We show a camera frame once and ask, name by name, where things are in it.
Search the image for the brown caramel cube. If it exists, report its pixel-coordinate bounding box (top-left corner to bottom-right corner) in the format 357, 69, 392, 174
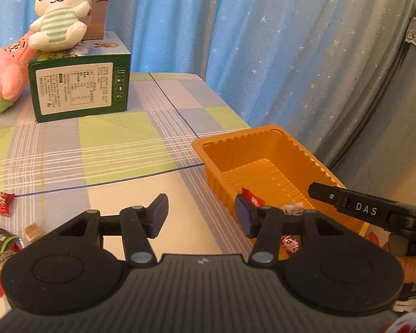
23, 223, 44, 241

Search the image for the pink star plush toy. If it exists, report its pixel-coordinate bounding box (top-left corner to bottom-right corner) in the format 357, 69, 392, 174
0, 31, 39, 114

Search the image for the orange plastic tray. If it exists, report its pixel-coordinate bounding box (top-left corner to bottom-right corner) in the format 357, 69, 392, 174
192, 124, 370, 261

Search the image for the long green snack packet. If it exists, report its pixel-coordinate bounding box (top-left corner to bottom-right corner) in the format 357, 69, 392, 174
0, 219, 24, 255

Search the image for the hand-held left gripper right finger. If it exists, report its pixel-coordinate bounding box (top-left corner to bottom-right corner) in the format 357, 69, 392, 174
235, 194, 363, 268

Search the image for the pastel checked tablecloth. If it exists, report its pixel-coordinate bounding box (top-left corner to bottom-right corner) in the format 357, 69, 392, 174
0, 72, 260, 320

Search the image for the green cardboard box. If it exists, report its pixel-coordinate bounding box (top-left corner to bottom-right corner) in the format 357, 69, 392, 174
28, 31, 131, 123

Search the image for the tall printed cardboard box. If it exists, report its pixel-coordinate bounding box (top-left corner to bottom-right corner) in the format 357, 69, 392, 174
57, 0, 116, 40

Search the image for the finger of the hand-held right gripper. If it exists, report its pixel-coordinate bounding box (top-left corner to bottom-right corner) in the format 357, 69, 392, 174
308, 182, 348, 213

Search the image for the red white printed clothing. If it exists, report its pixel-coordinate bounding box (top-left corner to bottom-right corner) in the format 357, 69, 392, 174
385, 307, 416, 333

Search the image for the white bunny plush toy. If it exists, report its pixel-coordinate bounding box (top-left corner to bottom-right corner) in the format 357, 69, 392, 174
28, 0, 97, 51

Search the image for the blue star-print curtain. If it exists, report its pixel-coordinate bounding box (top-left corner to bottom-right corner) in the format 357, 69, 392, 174
0, 0, 333, 139

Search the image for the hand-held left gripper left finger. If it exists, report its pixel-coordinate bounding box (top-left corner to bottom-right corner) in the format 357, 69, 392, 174
55, 193, 169, 268

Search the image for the grey star-print curtain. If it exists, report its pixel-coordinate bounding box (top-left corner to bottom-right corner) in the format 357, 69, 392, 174
281, 0, 416, 198

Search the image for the red and white candy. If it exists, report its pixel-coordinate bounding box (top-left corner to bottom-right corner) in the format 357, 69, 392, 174
281, 202, 306, 216

